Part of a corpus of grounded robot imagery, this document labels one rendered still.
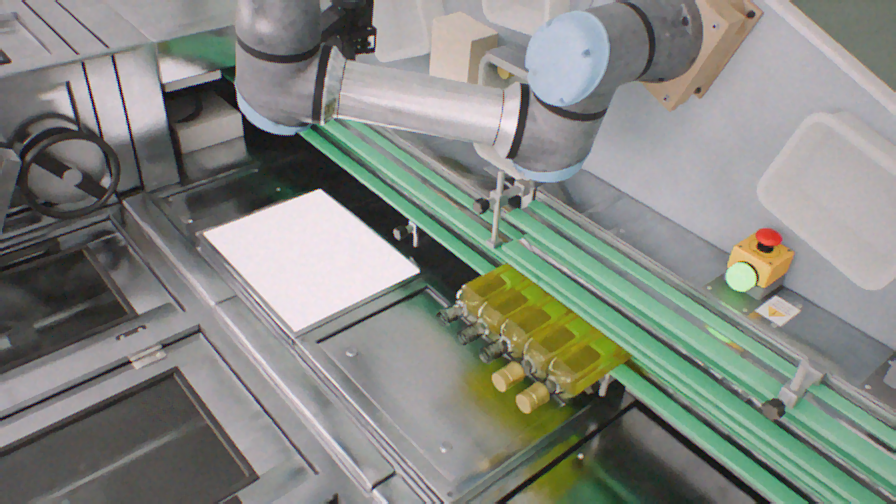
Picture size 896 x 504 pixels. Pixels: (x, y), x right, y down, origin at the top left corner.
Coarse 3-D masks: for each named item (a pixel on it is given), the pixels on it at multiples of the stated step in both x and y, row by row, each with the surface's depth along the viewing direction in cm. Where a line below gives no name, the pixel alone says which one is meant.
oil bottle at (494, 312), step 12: (516, 288) 141; (528, 288) 141; (540, 288) 141; (492, 300) 138; (504, 300) 138; (516, 300) 138; (528, 300) 138; (480, 312) 136; (492, 312) 136; (504, 312) 136; (516, 312) 136; (492, 324) 135; (492, 336) 136
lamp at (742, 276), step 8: (736, 264) 120; (744, 264) 120; (728, 272) 121; (736, 272) 119; (744, 272) 119; (752, 272) 119; (728, 280) 121; (736, 280) 120; (744, 280) 119; (752, 280) 119; (736, 288) 120; (744, 288) 119
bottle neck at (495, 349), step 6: (492, 342) 131; (498, 342) 131; (504, 342) 131; (480, 348) 131; (486, 348) 130; (492, 348) 130; (498, 348) 130; (504, 348) 131; (510, 348) 132; (480, 354) 131; (486, 354) 132; (492, 354) 130; (498, 354) 130; (486, 360) 131; (492, 360) 130
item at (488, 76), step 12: (492, 60) 147; (480, 72) 151; (492, 72) 152; (516, 72) 143; (480, 84) 152; (492, 84) 154; (504, 84) 155; (480, 144) 160; (492, 156) 158; (504, 168) 156
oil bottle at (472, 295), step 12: (504, 264) 146; (480, 276) 143; (492, 276) 143; (504, 276) 143; (516, 276) 143; (468, 288) 140; (480, 288) 140; (492, 288) 140; (504, 288) 141; (456, 300) 141; (468, 300) 138; (480, 300) 138; (468, 312) 139
